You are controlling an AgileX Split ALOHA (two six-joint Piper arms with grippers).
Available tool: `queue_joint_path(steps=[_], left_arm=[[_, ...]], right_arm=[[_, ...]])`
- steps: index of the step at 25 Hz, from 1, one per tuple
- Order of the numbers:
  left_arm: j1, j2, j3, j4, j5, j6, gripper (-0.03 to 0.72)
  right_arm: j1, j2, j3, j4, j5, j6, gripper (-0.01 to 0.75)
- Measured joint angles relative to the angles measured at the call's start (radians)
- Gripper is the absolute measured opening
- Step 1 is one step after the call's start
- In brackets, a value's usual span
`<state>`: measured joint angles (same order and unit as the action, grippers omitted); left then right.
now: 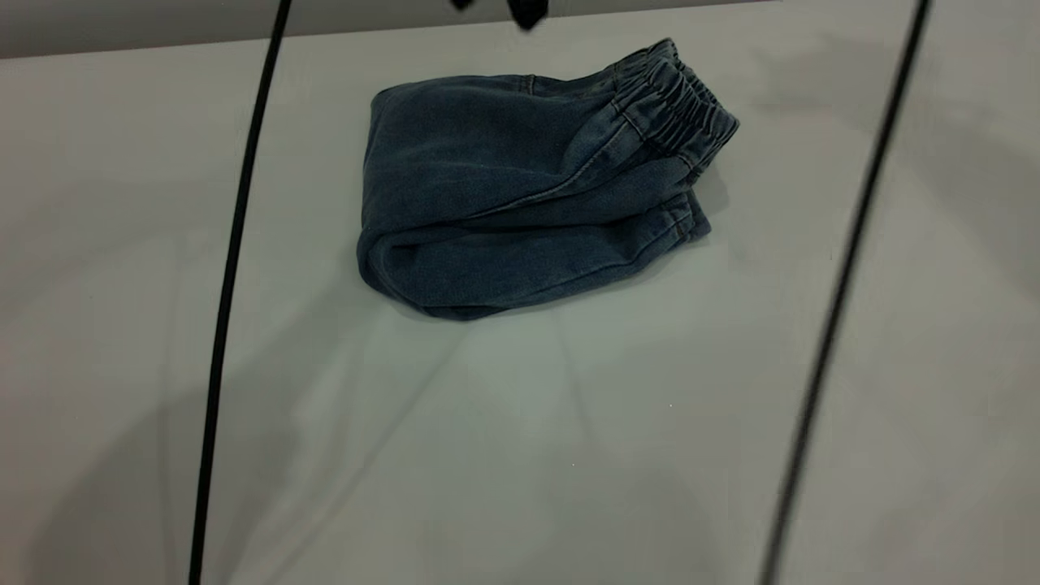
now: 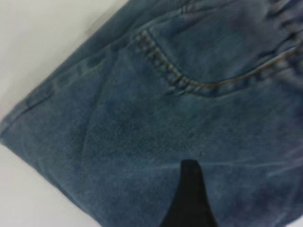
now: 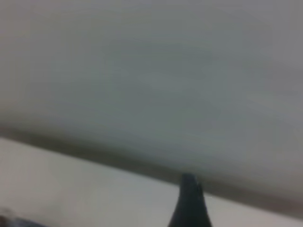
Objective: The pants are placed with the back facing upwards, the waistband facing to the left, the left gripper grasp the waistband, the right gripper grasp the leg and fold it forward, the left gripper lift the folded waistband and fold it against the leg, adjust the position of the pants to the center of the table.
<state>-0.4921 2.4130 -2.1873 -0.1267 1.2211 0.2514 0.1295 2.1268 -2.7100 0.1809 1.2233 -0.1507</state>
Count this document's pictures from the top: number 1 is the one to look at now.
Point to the blue denim shorts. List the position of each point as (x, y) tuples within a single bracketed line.
[(487, 162)]

